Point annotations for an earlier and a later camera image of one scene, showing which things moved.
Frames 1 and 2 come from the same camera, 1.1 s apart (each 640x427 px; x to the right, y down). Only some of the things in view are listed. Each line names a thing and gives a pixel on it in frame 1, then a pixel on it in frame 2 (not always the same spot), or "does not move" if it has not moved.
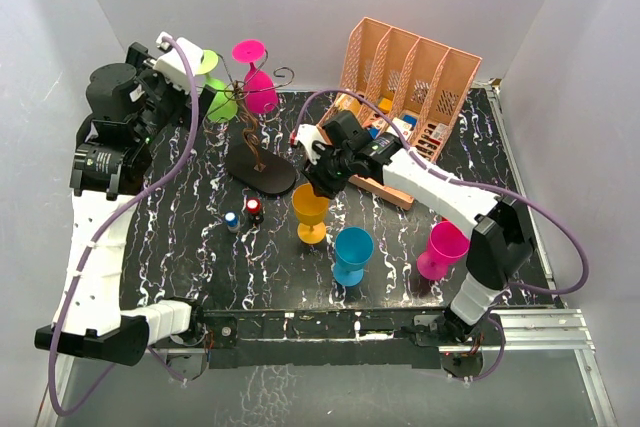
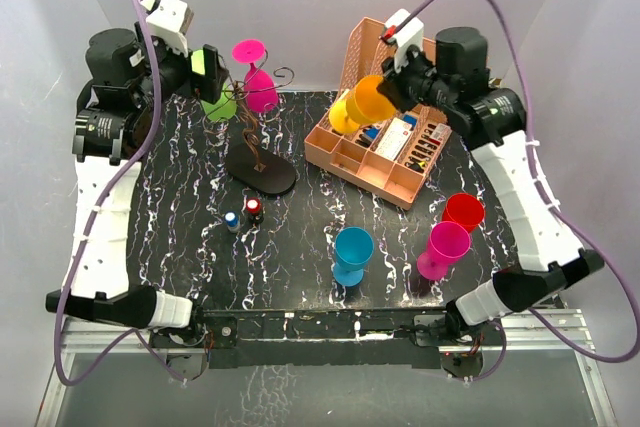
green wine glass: x=224 y=107 does not move
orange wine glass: x=311 y=209 -> x=365 y=105
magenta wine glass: x=260 y=95 does not move
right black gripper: x=323 y=187 -> x=393 y=87
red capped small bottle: x=253 y=209 does not move
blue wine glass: x=353 y=248 does not move
